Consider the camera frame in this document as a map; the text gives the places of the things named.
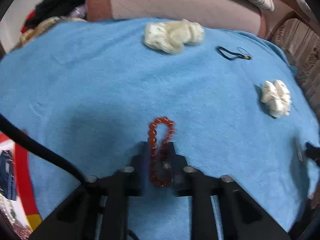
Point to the dark blue beaded scrunchie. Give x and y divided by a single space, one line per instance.
7 179

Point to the pink striped scrunchie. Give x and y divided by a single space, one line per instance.
22 232

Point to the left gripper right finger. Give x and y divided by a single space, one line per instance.
177 163

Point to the pink mattress bolster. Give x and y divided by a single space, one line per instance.
225 14

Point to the black and red clothes pile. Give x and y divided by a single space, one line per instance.
47 9

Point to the small white scrunchie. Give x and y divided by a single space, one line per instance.
277 97

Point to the patterned beige blanket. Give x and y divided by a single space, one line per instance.
42 28

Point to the red jewelry tray white lining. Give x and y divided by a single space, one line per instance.
22 211

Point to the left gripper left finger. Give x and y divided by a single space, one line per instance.
140 162

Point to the large cream scrunchie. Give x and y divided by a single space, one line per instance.
171 37

